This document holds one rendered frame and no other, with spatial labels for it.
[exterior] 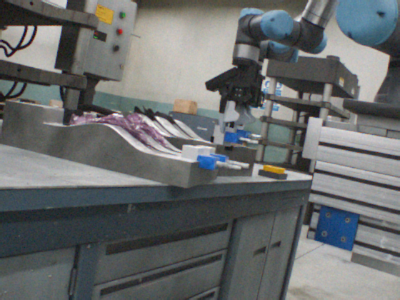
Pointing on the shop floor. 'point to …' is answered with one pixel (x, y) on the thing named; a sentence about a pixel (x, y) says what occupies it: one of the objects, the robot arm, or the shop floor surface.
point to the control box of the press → (99, 45)
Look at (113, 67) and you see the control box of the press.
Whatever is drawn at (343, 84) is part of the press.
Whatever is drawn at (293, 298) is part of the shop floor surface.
